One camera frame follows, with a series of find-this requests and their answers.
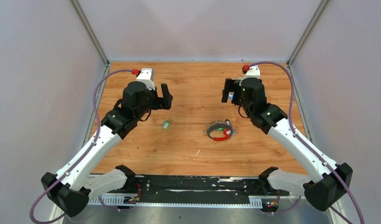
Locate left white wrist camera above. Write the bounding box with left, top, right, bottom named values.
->
left=128, top=68, right=156, bottom=91

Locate bunch of coloured keys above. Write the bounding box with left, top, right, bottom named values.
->
left=213, top=119, right=235, bottom=138

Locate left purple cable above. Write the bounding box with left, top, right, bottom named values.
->
left=29, top=68, right=139, bottom=224

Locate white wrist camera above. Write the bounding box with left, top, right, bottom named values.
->
left=128, top=68, right=156, bottom=91
left=242, top=64, right=261, bottom=80

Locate slotted aluminium rail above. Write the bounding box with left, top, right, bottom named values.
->
left=89, top=194, right=263, bottom=209

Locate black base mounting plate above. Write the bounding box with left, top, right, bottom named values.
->
left=112, top=175, right=289, bottom=199

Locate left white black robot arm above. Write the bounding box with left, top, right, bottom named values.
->
left=41, top=81, right=173, bottom=217

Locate single green-tagged key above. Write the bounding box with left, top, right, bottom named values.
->
left=160, top=120, right=171, bottom=130

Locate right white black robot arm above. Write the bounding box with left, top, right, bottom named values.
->
left=222, top=77, right=353, bottom=211

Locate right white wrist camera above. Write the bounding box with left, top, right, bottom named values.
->
left=242, top=64, right=261, bottom=80

